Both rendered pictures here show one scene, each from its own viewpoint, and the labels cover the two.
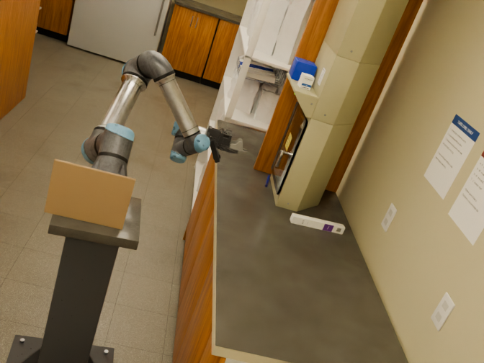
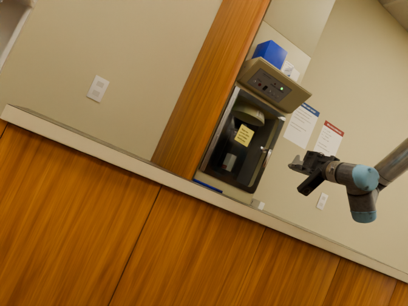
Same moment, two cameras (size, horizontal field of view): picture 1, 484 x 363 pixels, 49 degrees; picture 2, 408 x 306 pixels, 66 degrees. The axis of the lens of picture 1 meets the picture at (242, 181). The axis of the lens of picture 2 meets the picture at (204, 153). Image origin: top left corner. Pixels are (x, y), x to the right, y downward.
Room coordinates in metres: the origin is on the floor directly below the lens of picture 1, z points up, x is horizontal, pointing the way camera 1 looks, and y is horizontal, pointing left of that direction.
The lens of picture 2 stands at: (3.01, 1.16, 0.96)
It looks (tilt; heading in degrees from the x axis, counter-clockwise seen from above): 4 degrees up; 255
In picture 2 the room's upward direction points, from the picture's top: 24 degrees clockwise
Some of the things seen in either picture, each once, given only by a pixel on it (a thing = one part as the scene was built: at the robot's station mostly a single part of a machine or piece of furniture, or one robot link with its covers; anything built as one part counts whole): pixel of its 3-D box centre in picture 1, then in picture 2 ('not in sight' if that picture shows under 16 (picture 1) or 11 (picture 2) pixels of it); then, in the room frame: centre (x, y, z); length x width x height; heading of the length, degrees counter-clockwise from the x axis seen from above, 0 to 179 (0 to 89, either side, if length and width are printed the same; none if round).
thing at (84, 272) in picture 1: (75, 307); not in sight; (1.76, 0.48, 0.45); 0.48 x 0.48 x 0.90; 17
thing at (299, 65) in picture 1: (302, 70); (268, 57); (2.59, -0.09, 1.56); 0.10 x 0.10 x 0.09; 11
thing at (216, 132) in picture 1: (217, 138); (319, 166); (2.33, 0.17, 1.17); 0.12 x 0.08 x 0.09; 101
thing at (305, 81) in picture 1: (305, 81); (289, 76); (2.45, -0.12, 1.54); 0.05 x 0.05 x 0.06; 19
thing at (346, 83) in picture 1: (323, 130); (241, 115); (2.53, -0.29, 1.33); 0.32 x 0.25 x 0.77; 11
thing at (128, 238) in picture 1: (98, 214); not in sight; (1.76, 0.48, 0.92); 0.32 x 0.32 x 0.04; 17
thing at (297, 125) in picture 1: (288, 148); (245, 142); (2.51, -0.16, 1.19); 0.30 x 0.01 x 0.40; 10
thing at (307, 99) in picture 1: (298, 94); (275, 87); (2.50, -0.11, 1.46); 0.32 x 0.11 x 0.10; 11
